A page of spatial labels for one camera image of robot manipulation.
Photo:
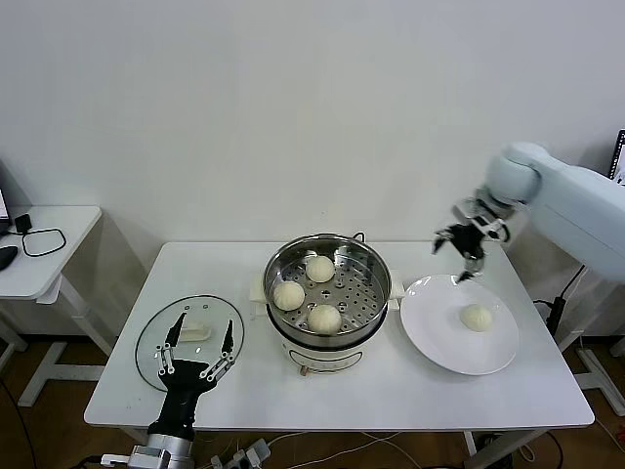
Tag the black hanging power strip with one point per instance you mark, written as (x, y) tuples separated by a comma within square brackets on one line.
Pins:
[(556, 315)]

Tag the white electric cooker base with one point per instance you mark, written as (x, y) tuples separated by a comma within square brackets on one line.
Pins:
[(322, 359)]

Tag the small black adapter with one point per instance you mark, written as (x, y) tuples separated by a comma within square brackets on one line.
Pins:
[(23, 223)]

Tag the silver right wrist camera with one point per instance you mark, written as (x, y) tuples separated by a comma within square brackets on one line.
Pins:
[(469, 207)]

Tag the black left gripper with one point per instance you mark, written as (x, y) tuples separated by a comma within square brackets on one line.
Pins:
[(183, 388)]

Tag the black computer mouse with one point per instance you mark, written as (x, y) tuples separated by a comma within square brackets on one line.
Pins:
[(7, 255)]

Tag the white floor power strip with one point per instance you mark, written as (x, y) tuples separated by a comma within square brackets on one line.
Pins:
[(256, 452)]

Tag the stainless steel steamer basket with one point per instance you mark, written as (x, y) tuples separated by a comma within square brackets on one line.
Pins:
[(361, 293)]

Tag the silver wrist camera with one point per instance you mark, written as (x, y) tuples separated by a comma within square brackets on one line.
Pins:
[(469, 207), (146, 456)]

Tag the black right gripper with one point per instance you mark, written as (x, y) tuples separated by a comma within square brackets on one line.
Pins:
[(469, 239)]

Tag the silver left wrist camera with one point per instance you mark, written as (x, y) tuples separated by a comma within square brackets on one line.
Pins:
[(146, 456)]

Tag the white round plate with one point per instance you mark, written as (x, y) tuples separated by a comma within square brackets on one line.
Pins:
[(439, 332)]

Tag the white steamed baozi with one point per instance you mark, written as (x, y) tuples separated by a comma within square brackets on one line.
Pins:
[(288, 296), (320, 269), (477, 317), (324, 319)]

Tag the round glass lid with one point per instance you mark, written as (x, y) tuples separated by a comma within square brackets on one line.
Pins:
[(151, 342)]

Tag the dark computer monitor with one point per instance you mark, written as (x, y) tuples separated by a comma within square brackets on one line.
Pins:
[(4, 205)]

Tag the white work table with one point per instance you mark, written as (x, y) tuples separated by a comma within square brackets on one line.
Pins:
[(244, 400)]

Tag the white side table with mouse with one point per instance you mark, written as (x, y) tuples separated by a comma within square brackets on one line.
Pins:
[(58, 234)]

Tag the open dark laptop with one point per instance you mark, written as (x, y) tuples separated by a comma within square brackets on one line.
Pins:
[(620, 161)]

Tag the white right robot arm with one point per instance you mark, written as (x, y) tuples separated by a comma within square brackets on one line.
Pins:
[(576, 205)]

